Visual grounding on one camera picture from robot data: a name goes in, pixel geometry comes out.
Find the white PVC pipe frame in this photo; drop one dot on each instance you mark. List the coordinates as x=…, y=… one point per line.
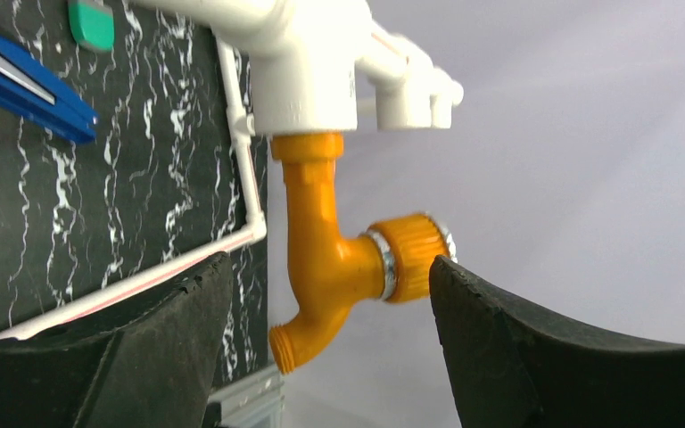
x=304, y=57

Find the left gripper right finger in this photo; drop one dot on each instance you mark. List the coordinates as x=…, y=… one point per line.
x=514, y=363

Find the orange plastic faucet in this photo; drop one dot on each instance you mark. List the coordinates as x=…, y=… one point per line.
x=330, y=273

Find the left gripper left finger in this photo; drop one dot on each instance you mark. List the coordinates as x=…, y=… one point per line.
x=148, y=361

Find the teal green eraser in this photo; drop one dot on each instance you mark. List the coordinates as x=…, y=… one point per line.
x=92, y=25

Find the aluminium frame rail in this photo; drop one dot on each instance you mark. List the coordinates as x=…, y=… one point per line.
x=255, y=401

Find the blue stapler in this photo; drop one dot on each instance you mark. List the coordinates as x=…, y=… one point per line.
x=33, y=92

